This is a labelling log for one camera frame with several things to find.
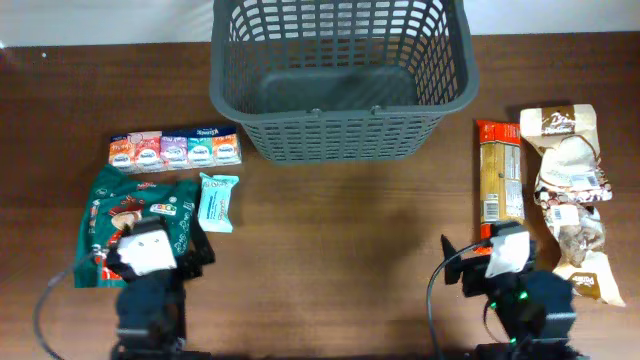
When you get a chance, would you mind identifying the red spaghetti packet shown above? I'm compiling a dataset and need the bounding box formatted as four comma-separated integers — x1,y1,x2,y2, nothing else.
476,120,525,240

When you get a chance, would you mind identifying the green coffee bag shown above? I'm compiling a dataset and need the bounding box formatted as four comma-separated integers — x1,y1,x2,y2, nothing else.
74,165,199,288

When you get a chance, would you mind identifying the light blue snack bar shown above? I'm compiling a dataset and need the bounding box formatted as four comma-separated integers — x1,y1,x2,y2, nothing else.
198,173,239,233

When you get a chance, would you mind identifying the grey plastic basket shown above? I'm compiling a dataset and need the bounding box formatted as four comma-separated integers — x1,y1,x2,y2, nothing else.
209,0,479,164

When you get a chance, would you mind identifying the beige brown snack bag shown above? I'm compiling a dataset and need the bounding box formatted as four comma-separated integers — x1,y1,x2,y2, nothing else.
519,104,626,307

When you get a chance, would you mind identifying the colourful tissue multipack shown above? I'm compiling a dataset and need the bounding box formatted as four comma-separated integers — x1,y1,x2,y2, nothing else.
108,126,242,174

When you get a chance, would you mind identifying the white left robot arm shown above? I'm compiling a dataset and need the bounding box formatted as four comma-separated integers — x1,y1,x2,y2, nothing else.
106,216,215,360

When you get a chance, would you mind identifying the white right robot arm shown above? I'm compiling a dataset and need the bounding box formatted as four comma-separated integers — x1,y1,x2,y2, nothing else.
441,236,586,360

